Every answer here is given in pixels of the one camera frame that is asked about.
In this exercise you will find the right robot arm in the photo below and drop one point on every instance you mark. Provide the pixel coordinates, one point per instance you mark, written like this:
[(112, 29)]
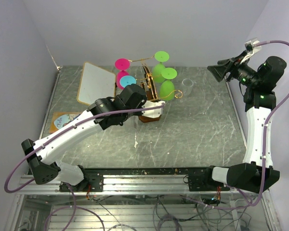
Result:
[(256, 173)]

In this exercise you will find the clear plastic cup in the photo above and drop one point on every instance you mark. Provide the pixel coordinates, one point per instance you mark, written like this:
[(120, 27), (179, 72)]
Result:
[(187, 86)]

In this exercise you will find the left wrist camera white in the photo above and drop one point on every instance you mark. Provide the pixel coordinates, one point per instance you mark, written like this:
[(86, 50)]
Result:
[(153, 109)]

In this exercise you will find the gold wire glass rack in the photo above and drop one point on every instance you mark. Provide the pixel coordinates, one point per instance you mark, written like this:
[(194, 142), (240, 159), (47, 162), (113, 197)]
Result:
[(150, 86)]

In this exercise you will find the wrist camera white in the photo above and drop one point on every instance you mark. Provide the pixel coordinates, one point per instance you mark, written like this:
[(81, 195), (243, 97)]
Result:
[(251, 48), (153, 109)]

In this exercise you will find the aluminium rail frame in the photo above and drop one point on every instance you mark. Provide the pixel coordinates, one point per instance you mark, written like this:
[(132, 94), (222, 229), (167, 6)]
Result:
[(142, 203)]

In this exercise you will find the blue plastic wine glass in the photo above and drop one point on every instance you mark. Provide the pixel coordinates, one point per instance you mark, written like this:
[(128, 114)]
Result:
[(127, 80)]

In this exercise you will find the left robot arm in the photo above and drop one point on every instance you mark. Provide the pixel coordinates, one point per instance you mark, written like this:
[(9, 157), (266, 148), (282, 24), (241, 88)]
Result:
[(44, 154)]

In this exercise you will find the framed picture card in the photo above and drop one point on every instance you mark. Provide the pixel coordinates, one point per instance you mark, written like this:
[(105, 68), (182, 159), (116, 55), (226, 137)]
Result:
[(61, 119)]

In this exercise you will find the small whiteboard yellow frame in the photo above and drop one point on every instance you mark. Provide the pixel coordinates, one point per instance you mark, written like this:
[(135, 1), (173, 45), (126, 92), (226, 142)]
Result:
[(95, 83)]

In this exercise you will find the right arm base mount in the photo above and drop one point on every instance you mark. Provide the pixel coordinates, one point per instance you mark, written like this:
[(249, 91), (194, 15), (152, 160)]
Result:
[(199, 180)]

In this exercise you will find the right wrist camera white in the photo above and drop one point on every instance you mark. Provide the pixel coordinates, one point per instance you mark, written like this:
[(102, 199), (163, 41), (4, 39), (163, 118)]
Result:
[(251, 48)]

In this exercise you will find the green wine glass front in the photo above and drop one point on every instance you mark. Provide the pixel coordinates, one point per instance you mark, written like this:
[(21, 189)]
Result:
[(167, 88)]

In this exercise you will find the pink plastic wine glass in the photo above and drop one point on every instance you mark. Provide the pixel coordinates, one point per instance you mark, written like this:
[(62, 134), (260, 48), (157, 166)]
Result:
[(122, 65)]

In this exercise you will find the green wine glass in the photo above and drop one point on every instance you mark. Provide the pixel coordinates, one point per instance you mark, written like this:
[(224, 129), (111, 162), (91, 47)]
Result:
[(161, 57), (167, 88)]

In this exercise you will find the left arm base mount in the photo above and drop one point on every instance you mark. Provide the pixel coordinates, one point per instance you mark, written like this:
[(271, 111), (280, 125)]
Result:
[(93, 182)]

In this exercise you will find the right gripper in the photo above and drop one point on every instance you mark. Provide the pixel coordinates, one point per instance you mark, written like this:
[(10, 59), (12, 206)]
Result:
[(220, 71)]

